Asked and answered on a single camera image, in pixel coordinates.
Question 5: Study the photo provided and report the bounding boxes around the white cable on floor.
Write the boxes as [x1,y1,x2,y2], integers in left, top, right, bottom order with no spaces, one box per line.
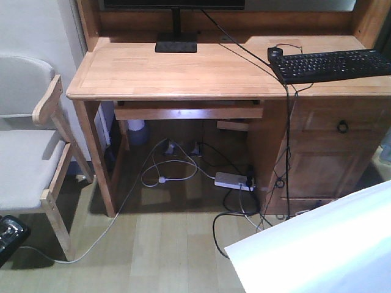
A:
[21,137,216,264]

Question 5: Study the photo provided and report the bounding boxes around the wooden chair white cushions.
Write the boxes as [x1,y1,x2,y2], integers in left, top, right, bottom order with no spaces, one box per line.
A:
[1,55,93,261]

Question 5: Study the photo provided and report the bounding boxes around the black monitor cable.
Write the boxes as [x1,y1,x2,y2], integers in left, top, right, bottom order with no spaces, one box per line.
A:
[200,9,294,220]

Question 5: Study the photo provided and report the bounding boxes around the black computer mouse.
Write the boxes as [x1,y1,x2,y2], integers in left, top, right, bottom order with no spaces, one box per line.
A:
[267,46,283,62]

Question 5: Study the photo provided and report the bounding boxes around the white power strip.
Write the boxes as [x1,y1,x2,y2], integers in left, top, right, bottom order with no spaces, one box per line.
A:
[214,172,255,192]

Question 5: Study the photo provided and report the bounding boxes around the grey round bin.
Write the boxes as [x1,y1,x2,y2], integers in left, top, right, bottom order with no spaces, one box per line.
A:
[127,120,149,146]

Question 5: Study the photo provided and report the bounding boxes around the wooden desk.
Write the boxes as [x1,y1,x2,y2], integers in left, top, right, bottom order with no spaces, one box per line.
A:
[67,1,390,216]

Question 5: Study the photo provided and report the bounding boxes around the black keyboard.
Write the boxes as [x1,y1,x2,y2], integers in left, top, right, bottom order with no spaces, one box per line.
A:
[270,49,390,84]

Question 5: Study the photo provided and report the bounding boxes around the black computer monitor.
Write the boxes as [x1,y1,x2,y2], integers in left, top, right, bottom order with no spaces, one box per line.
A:
[103,0,245,53]

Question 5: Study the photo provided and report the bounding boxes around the black stapler orange label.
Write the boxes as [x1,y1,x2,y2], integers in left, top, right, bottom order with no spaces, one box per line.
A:
[1,215,31,266]

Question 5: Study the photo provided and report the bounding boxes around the white paper stack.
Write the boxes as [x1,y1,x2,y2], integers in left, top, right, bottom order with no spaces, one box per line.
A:
[226,182,390,292]

